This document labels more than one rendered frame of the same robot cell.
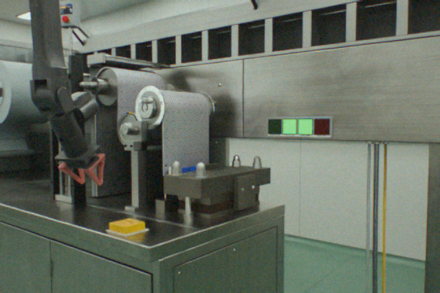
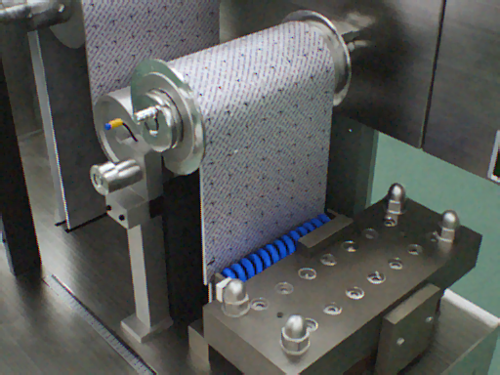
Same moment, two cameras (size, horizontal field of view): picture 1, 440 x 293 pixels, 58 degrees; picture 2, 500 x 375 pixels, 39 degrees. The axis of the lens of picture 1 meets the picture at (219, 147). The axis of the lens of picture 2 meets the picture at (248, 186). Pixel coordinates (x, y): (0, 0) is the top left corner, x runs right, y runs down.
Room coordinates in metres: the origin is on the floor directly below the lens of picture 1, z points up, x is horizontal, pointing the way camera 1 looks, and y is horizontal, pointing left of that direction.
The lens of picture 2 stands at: (0.62, 0.02, 1.65)
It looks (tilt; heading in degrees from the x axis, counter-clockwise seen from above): 33 degrees down; 9
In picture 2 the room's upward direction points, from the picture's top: straight up
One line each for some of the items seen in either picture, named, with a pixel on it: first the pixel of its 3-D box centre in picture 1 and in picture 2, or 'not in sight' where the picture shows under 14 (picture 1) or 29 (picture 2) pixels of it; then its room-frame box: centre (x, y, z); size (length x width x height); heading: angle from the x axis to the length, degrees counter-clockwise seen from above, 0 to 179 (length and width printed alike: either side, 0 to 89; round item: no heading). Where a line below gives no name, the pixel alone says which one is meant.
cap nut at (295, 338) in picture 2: (201, 169); (295, 330); (1.23, 0.06, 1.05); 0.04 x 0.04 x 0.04
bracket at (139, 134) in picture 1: (135, 165); (138, 245); (1.35, 0.29, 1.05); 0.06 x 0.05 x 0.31; 142
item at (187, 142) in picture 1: (187, 146); (269, 194); (1.42, 0.12, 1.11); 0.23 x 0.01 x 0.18; 142
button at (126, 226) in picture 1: (127, 226); not in sight; (1.08, 0.26, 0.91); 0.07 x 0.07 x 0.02; 52
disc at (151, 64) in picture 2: (150, 107); (166, 117); (1.36, 0.24, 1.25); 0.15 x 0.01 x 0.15; 52
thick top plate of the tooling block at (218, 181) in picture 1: (221, 179); (351, 284); (1.38, -0.01, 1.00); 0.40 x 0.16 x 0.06; 142
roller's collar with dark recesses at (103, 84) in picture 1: (100, 86); (40, 3); (1.50, 0.45, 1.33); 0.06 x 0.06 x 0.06; 52
